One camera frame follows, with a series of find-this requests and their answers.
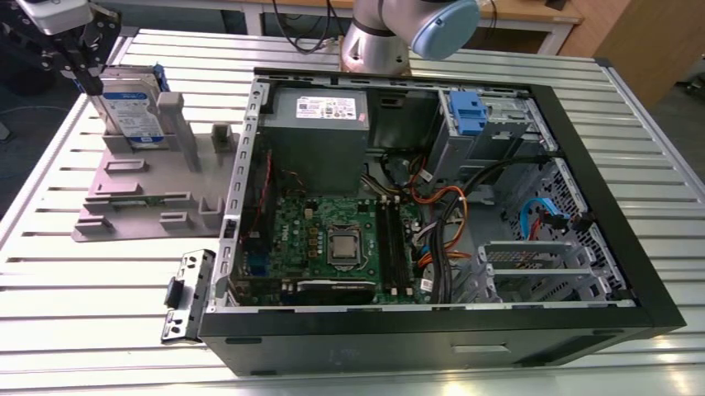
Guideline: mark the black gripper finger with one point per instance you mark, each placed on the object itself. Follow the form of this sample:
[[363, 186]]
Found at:
[[104, 24], [91, 82]]

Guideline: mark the hard disk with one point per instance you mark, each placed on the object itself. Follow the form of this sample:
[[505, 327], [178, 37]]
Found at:
[[132, 115]]

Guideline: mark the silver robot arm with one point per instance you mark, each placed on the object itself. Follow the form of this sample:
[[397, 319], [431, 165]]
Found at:
[[374, 49]]

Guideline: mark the grey parts rack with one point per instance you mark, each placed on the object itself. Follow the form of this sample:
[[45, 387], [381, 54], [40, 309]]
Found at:
[[154, 181]]

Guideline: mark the green RAM stick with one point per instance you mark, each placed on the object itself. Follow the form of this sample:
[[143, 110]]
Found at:
[[138, 201]]

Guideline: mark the grey power supply unit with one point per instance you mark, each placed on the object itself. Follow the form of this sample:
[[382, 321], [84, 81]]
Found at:
[[314, 156]]

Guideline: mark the green motherboard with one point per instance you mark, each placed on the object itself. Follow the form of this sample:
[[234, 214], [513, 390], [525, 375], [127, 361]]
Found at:
[[299, 214]]

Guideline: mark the CPU socket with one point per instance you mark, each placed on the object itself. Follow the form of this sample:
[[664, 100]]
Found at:
[[346, 228]]

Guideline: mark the silver CPU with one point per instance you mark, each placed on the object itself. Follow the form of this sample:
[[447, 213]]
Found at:
[[346, 247]]

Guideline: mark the black graphics card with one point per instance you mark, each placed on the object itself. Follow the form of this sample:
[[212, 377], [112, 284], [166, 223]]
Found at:
[[335, 288]]

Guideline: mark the black RAM slot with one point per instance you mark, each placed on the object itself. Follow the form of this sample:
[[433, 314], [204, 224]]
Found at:
[[403, 247], [387, 247]]

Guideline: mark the blue plastic drive latch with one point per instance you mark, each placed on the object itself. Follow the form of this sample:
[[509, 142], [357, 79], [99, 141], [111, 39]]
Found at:
[[467, 119]]

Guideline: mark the metal optical drive cage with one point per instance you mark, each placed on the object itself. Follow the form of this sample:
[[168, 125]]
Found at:
[[495, 136]]

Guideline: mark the black open PC case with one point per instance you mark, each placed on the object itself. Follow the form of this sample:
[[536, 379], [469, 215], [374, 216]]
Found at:
[[441, 342]]

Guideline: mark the wooden cabinet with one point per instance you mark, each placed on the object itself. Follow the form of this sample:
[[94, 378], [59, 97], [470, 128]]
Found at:
[[633, 41]]

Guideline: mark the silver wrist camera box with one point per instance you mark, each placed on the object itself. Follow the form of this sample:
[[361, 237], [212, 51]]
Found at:
[[55, 16]]

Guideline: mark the metal slot retention bracket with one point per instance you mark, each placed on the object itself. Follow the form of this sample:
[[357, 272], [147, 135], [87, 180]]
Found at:
[[190, 268]]

